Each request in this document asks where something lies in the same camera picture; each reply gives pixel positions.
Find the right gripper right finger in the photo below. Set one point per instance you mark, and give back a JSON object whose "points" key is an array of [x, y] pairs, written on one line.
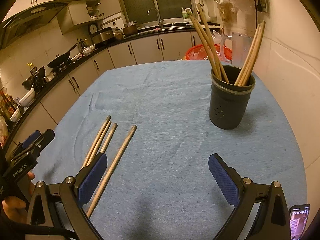
{"points": [[272, 218]]}

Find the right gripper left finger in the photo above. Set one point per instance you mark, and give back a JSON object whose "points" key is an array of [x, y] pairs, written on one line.
{"points": [[56, 210]]}

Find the wooden chopstick five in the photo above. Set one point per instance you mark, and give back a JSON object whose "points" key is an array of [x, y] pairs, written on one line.
{"points": [[109, 138]]}

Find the wooden chopstick six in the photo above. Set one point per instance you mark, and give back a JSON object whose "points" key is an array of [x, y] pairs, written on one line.
{"points": [[110, 171]]}

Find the wooden chopstick four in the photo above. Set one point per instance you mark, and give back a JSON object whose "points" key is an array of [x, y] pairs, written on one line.
{"points": [[98, 144]]}

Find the wooden chopstick three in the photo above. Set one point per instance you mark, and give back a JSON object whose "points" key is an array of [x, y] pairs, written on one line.
{"points": [[95, 141]]}

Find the wooden chopstick eight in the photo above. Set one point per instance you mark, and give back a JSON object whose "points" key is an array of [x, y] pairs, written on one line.
{"points": [[250, 55]]}

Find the wooden chopstick nine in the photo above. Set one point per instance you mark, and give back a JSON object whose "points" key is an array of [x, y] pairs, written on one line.
{"points": [[253, 55]]}

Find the wooden chopstick two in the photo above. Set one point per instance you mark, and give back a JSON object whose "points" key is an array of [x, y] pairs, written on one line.
{"points": [[207, 47]]}

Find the person's left hand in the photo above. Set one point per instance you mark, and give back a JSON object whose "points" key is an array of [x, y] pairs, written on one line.
{"points": [[14, 209]]}

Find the white bowl on counter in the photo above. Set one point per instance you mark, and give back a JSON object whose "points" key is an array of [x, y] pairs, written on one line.
{"points": [[27, 98]]}

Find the oil bottle yellow cap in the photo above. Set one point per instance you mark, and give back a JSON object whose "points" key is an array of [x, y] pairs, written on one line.
{"points": [[32, 69]]}

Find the blue towel table cover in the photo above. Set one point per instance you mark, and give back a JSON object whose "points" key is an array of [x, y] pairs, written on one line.
{"points": [[162, 187]]}

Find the black utensil holder cup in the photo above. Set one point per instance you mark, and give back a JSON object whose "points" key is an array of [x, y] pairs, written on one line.
{"points": [[228, 102]]}

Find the black wok pan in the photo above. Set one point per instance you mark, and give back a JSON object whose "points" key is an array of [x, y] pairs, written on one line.
{"points": [[61, 59]]}

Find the range hood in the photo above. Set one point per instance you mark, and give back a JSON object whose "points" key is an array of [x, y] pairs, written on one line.
{"points": [[27, 21]]}

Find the clear glass mug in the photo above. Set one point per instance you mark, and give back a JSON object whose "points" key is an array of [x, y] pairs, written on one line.
{"points": [[240, 44]]}

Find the red plastic basket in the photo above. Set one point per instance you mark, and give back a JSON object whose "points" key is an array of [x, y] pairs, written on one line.
{"points": [[198, 53]]}

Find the brown cooking pot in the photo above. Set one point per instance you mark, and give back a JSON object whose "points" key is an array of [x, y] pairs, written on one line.
{"points": [[130, 28]]}

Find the green detergent jug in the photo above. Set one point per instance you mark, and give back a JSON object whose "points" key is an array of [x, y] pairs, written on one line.
{"points": [[185, 14]]}

